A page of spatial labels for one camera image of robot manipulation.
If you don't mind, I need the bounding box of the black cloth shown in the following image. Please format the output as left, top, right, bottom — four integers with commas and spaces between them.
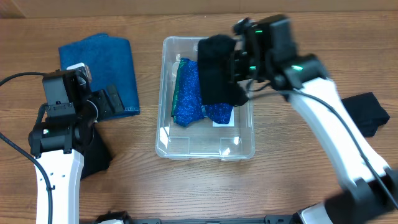
81, 128, 113, 180
197, 34, 249, 106
341, 92, 390, 138

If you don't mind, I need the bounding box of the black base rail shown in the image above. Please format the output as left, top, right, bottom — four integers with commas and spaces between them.
79, 211, 296, 224

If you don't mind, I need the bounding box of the folded blue denim cloth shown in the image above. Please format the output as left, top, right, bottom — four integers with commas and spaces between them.
58, 33, 141, 119

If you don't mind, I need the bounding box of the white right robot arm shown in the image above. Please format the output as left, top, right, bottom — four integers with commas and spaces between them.
229, 14, 397, 224

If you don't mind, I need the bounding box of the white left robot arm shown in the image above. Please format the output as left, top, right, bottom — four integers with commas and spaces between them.
28, 85, 114, 223

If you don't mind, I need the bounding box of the clear plastic storage bin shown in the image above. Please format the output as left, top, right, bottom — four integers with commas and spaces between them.
155, 36, 255, 161

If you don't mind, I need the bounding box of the blue green sequin garment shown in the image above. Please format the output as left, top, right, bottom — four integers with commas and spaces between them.
171, 58, 233, 127

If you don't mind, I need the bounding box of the white label in bin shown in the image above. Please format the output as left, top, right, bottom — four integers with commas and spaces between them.
211, 106, 234, 127

